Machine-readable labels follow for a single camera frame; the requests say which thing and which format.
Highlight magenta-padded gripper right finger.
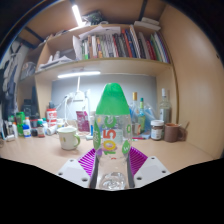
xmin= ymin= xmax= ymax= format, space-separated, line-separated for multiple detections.
xmin=125 ymin=146 xmax=171 ymax=190

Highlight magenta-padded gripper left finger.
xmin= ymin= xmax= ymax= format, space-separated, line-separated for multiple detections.
xmin=56 ymin=148 xmax=101 ymax=190

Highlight clear green-topped drink bottle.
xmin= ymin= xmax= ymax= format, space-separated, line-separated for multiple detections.
xmin=92 ymin=82 xmax=134 ymax=191

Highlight brown jar with white lid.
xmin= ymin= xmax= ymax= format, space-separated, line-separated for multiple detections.
xmin=150 ymin=119 xmax=165 ymax=141

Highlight brown mug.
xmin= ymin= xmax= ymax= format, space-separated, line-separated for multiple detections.
xmin=163 ymin=122 xmax=184 ymax=144

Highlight blue and white carton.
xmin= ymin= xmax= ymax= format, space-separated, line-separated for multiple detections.
xmin=88 ymin=115 xmax=96 ymax=136

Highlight magenta foil pouch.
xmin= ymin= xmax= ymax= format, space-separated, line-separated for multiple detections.
xmin=75 ymin=110 xmax=91 ymax=133

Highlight small brown bottle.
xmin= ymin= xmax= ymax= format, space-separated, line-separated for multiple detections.
xmin=36 ymin=120 xmax=46 ymax=139

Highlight slim green glass bottle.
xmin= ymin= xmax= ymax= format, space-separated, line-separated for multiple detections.
xmin=137 ymin=97 xmax=147 ymax=134

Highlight red and white canister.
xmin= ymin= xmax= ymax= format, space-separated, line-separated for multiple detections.
xmin=45 ymin=108 xmax=58 ymax=128

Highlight tall clear glass bottle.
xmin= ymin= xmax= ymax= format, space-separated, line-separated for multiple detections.
xmin=158 ymin=88 xmax=173 ymax=125

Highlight white bottle with blue label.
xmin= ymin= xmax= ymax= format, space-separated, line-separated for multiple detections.
xmin=22 ymin=123 xmax=32 ymax=139

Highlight yellow-capped clear bottle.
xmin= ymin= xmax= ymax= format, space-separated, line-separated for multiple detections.
xmin=130 ymin=92 xmax=141 ymax=135

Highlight green plastic bottle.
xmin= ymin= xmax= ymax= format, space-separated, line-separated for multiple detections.
xmin=15 ymin=111 xmax=27 ymax=137

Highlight white under-shelf light bar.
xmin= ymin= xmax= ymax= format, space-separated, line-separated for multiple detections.
xmin=57 ymin=70 xmax=102 ymax=80

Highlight hanging dark clothes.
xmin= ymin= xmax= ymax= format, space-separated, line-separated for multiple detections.
xmin=0 ymin=43 xmax=22 ymax=118

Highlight wooden shelf unit with books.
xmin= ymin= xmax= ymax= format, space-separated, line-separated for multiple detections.
xmin=18 ymin=16 xmax=175 ymax=82

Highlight white ceiling light bar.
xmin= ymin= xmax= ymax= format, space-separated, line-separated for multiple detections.
xmin=71 ymin=3 xmax=85 ymax=28

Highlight white mug with green handle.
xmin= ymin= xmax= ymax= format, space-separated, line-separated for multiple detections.
xmin=56 ymin=126 xmax=82 ymax=151

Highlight white cables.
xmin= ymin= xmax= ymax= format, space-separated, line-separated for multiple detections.
xmin=62 ymin=94 xmax=90 ymax=128

